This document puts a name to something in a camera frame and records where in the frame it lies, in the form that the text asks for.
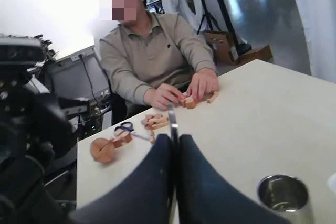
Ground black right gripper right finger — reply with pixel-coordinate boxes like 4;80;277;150
176;135;288;223

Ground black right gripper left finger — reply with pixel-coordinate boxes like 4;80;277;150
67;134;173;223

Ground silver metal fork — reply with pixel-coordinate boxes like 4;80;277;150
168;103;179;144

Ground shiny stainless steel cup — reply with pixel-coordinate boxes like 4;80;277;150
257;174;314;223

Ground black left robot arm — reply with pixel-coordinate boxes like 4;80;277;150
1;61;76;223

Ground person's other bare hand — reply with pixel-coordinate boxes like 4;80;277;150
143;83;185;111

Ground person's bare hand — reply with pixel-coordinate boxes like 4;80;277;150
186;68;219;101

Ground round wooden puzzle ball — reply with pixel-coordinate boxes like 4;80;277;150
90;138;116;164

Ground pile of wooden puzzle pieces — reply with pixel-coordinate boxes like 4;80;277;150
141;114;169;130

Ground wooden puzzle being assembled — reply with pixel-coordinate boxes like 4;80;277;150
180;92;197;109

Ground small wooden puzzle block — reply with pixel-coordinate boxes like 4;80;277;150
206;91;219;103

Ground grey equipment cabinet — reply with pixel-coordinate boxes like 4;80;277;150
42;46;112;131

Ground seated person beige shirt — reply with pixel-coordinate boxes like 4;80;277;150
99;0;217;123

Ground black tripod stand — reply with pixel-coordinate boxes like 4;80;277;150
201;0;251;54

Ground cardboard box on floor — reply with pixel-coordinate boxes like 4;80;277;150
203;30;272;66

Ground blue handled scissors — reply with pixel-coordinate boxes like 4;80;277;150
114;122;151;142

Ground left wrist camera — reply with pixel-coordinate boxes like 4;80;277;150
1;36;46;67

